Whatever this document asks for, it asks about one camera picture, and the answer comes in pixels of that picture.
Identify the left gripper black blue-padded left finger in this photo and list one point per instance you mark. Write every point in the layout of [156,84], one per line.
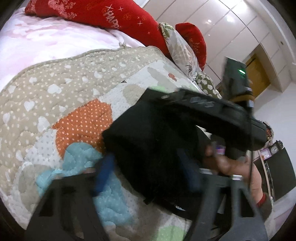
[70,198]

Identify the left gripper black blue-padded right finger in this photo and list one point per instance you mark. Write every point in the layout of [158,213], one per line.
[220,207]

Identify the black pants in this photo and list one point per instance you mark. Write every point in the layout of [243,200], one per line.
[159,147]

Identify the person's right hand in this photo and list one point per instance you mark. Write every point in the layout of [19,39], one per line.
[229,167]

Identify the small round clock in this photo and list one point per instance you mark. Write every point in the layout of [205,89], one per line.
[274,149]

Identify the olive white-dotted pillow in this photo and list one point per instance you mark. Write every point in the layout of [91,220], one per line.
[206,84]

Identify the yellow wooden door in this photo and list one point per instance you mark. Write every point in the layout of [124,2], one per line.
[257,75]

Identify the black television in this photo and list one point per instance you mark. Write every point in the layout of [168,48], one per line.
[280,172]

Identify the floral leaf pillow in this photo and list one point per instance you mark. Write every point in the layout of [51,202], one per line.
[180,51]

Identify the white glossy wardrobe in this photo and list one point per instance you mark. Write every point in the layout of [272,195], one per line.
[230,29]

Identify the heart patterned quilt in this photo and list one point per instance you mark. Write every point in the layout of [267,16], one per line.
[53,115]

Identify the red pillow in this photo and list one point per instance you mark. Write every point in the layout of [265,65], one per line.
[193,36]

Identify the red happy blanket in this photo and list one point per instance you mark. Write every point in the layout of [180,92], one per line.
[125,16]

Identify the pink bed sheet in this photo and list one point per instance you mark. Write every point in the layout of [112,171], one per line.
[28,40]

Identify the black tracking camera box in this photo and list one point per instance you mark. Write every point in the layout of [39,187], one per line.
[235,84]

